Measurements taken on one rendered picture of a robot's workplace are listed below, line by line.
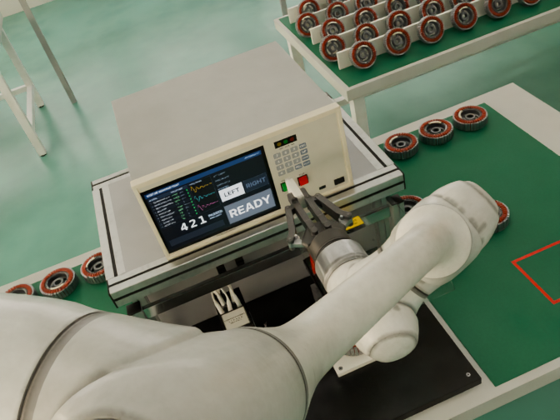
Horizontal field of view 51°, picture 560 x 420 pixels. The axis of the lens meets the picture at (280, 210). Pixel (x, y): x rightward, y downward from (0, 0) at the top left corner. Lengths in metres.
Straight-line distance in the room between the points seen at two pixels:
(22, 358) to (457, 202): 0.61
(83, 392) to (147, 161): 0.88
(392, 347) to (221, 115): 0.64
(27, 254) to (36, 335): 3.09
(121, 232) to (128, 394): 1.07
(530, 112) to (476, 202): 1.31
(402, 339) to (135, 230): 0.73
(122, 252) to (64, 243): 2.09
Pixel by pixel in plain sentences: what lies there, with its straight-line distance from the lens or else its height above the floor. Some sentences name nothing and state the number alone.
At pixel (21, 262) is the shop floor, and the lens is 3.47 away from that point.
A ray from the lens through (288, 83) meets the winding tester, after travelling 1.30.
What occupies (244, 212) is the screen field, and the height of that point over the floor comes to 1.16.
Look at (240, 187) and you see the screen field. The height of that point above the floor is 1.22.
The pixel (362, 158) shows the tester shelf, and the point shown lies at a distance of 1.37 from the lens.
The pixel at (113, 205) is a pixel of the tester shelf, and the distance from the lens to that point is 1.48.
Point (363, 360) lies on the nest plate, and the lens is 1.39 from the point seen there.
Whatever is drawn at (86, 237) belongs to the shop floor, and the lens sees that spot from 3.38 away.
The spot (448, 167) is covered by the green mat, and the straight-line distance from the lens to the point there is 1.90.
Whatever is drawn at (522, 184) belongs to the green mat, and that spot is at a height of 0.75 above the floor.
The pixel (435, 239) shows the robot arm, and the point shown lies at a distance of 0.74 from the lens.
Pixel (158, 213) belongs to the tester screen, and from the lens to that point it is 1.18.
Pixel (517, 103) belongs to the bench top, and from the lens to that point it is 2.19.
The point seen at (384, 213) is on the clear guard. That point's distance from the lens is 1.29.
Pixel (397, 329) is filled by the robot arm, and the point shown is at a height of 1.25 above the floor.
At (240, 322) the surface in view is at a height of 0.92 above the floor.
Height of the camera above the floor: 1.93
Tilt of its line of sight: 40 degrees down
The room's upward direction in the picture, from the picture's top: 16 degrees counter-clockwise
